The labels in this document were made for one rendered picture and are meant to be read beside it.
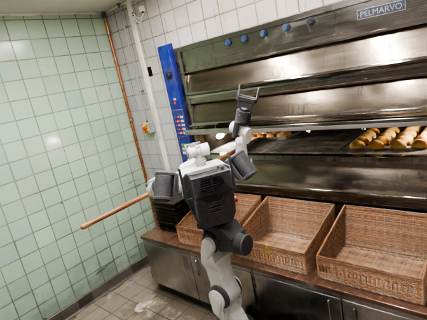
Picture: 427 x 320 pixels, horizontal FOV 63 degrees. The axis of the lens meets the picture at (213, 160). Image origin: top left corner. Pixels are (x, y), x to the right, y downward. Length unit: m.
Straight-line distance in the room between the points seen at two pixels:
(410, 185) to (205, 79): 1.64
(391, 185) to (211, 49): 1.59
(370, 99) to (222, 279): 1.34
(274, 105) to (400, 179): 0.93
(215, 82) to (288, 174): 0.91
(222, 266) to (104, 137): 1.97
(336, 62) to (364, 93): 0.25
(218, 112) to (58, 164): 1.48
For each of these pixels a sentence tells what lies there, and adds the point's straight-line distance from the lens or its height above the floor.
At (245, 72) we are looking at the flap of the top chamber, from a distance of 2.62.
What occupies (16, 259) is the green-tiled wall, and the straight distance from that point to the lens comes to 3.32.
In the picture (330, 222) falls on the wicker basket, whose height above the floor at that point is 0.76.
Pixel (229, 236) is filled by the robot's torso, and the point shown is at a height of 1.03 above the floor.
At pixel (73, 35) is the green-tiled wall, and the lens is 3.54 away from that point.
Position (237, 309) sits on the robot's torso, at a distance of 2.24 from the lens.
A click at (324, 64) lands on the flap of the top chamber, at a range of 2.31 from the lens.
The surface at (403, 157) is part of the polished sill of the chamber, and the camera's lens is 2.29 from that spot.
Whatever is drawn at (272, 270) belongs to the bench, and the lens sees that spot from 2.36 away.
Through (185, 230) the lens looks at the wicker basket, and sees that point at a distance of 2.81.
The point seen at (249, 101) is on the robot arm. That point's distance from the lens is 1.95.
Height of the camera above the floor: 1.86
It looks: 14 degrees down
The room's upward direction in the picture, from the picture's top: 11 degrees counter-clockwise
